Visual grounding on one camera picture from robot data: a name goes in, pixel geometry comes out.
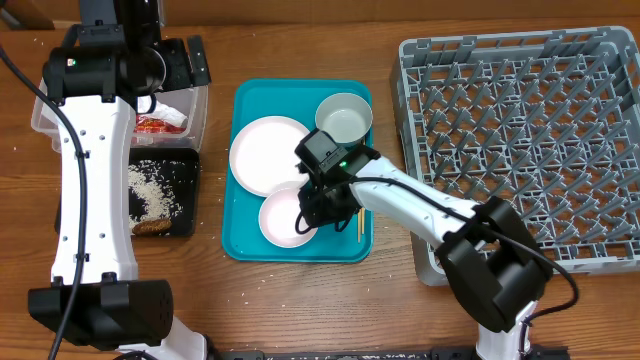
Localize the white napkin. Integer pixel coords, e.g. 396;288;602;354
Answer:
137;96;187;127

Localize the clear plastic bin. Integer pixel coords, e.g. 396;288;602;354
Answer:
31;86;208;153

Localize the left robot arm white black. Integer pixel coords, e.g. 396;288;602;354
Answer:
28;23;215;359

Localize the wooden chopstick left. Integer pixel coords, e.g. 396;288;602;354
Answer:
357;208;363;243

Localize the brown food scrap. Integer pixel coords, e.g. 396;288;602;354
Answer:
132;218;172;236

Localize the black plastic tray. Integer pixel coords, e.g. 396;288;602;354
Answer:
53;147;201;238

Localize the teal serving tray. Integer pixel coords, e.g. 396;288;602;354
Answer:
221;79;375;263

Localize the grey bowl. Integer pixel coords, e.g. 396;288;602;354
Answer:
315;93;373;146

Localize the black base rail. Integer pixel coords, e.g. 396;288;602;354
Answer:
209;345;571;360

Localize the large white plate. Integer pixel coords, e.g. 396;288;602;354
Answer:
229;116;310;197

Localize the grey dishwasher rack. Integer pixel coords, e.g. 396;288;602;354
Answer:
390;26;639;275

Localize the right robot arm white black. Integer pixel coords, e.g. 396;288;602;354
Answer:
295;144;553;359

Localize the white rice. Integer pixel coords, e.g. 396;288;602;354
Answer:
128;160;182;229

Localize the small white plate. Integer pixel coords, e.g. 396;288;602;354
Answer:
258;188;317;249

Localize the red snack wrapper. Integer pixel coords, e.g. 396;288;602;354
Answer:
134;115;185;134

